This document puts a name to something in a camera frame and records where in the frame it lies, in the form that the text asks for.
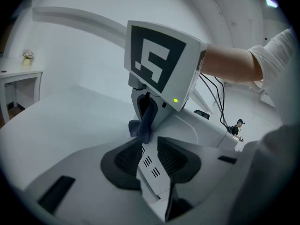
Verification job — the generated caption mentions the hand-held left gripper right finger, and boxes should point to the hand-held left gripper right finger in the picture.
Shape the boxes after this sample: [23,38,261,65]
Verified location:
[156,136,246,225]

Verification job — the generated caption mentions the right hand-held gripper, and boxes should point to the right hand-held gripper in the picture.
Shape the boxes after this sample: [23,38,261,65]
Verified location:
[124,20,208,132]

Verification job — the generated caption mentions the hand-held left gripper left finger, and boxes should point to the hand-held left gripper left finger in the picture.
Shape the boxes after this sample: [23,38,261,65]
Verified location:
[22,136,165,225]

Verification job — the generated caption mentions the dark blue cloth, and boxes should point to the dark blue cloth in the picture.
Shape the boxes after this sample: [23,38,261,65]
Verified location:
[128,105,155,145]

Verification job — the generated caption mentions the person's right forearm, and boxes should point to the person's right forearm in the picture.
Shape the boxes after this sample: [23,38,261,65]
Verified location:
[200,43,264,83]

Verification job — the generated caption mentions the white side table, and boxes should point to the white side table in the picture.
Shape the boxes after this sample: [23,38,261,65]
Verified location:
[0,63,44,124]

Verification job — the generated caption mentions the small flower pot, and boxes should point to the small flower pot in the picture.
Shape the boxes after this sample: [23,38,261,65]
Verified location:
[22,48,34,66]

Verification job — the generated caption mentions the person's white clothing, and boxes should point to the person's white clothing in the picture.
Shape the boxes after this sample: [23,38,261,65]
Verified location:
[247,28,298,126]

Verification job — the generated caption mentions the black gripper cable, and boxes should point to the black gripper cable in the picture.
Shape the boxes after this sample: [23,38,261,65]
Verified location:
[198,73,232,132]

